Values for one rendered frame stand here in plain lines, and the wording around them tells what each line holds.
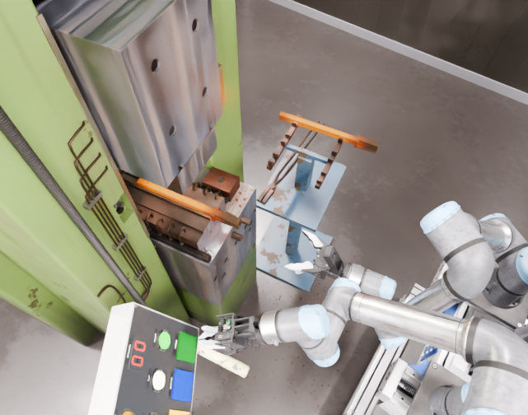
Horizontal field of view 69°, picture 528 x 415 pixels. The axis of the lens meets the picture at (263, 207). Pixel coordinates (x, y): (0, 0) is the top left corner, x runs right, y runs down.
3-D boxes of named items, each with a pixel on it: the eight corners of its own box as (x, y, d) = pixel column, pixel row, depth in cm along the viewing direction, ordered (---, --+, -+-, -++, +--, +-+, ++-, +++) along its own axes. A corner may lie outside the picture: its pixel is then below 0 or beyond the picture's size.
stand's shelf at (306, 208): (346, 168, 189) (347, 165, 187) (315, 232, 170) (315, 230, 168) (290, 147, 196) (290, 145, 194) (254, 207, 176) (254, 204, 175)
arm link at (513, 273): (513, 300, 130) (538, 285, 119) (488, 265, 137) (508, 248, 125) (541, 287, 133) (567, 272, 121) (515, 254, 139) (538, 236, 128)
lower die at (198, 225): (226, 209, 148) (224, 197, 141) (198, 251, 139) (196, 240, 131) (135, 171, 158) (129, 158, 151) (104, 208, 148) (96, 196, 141)
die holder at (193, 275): (256, 240, 192) (256, 187, 154) (219, 307, 173) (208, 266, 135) (161, 198, 204) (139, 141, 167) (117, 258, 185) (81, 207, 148)
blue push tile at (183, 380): (194, 372, 111) (176, 368, 105) (191, 401, 107) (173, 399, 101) (189, 373, 111) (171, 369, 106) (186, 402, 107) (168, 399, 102)
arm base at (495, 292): (526, 284, 144) (544, 273, 135) (515, 317, 137) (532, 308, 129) (487, 262, 148) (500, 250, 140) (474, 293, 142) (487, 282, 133)
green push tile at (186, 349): (197, 336, 116) (181, 331, 111) (195, 363, 112) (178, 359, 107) (192, 337, 117) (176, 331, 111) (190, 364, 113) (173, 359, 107)
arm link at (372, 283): (385, 307, 127) (393, 298, 119) (353, 293, 129) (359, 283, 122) (392, 286, 130) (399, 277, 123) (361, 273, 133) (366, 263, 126)
